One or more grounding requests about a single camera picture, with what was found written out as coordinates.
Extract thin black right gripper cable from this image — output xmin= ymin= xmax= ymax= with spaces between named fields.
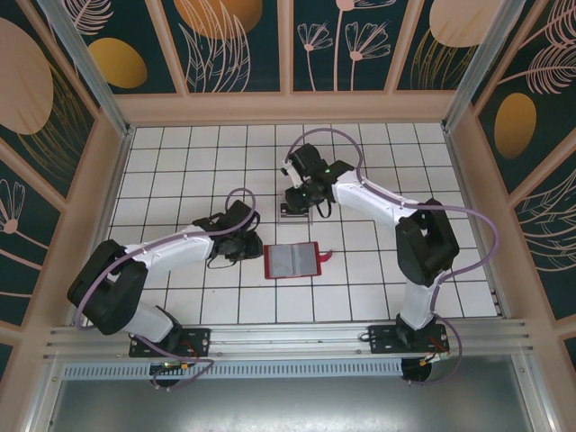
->
xmin=314 ymin=197 xmax=337 ymax=220

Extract grey sheet metal panel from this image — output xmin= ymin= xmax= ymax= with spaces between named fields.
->
xmin=24 ymin=355 xmax=557 ymax=432

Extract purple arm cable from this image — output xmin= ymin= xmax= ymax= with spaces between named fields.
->
xmin=283 ymin=126 xmax=501 ymax=388
xmin=74 ymin=187 xmax=260 ymax=392

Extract aluminium corner post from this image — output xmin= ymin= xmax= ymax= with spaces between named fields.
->
xmin=35 ymin=0 xmax=136 ymax=139
xmin=440 ymin=0 xmax=539 ymax=132

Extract thin black left gripper cable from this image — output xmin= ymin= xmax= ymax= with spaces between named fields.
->
xmin=206 ymin=254 xmax=238 ymax=271

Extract aluminium mounting rail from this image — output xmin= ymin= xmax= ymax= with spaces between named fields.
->
xmin=42 ymin=319 xmax=539 ymax=361

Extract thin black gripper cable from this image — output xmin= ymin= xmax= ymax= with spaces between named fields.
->
xmin=314 ymin=197 xmax=337 ymax=220
xmin=206 ymin=254 xmax=238 ymax=271

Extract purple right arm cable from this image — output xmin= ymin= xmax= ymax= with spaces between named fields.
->
xmin=283 ymin=126 xmax=501 ymax=388

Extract red card holder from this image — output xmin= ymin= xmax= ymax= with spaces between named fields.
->
xmin=263 ymin=241 xmax=335 ymax=281

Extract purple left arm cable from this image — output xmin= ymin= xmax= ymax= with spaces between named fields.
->
xmin=74 ymin=187 xmax=260 ymax=392

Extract yellow connector with wires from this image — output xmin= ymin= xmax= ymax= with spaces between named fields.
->
xmin=418 ymin=349 xmax=451 ymax=368

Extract small circuit board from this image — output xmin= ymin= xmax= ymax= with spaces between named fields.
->
xmin=150 ymin=359 xmax=202 ymax=374

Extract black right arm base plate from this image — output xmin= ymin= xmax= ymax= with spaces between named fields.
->
xmin=367 ymin=323 xmax=451 ymax=355

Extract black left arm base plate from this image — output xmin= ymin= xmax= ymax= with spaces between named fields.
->
xmin=129 ymin=328 xmax=212 ymax=359

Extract slotted grey cable duct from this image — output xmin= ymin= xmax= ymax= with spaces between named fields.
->
xmin=60 ymin=359 xmax=406 ymax=379

